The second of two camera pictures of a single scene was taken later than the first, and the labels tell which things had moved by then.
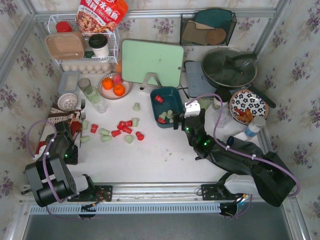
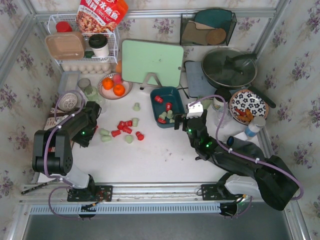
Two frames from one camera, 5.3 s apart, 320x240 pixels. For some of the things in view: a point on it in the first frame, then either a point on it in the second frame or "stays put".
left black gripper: (66, 127) to (92, 116)
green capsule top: (136, 107) stays put
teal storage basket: (166, 102) stays put
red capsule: (161, 120) stays put
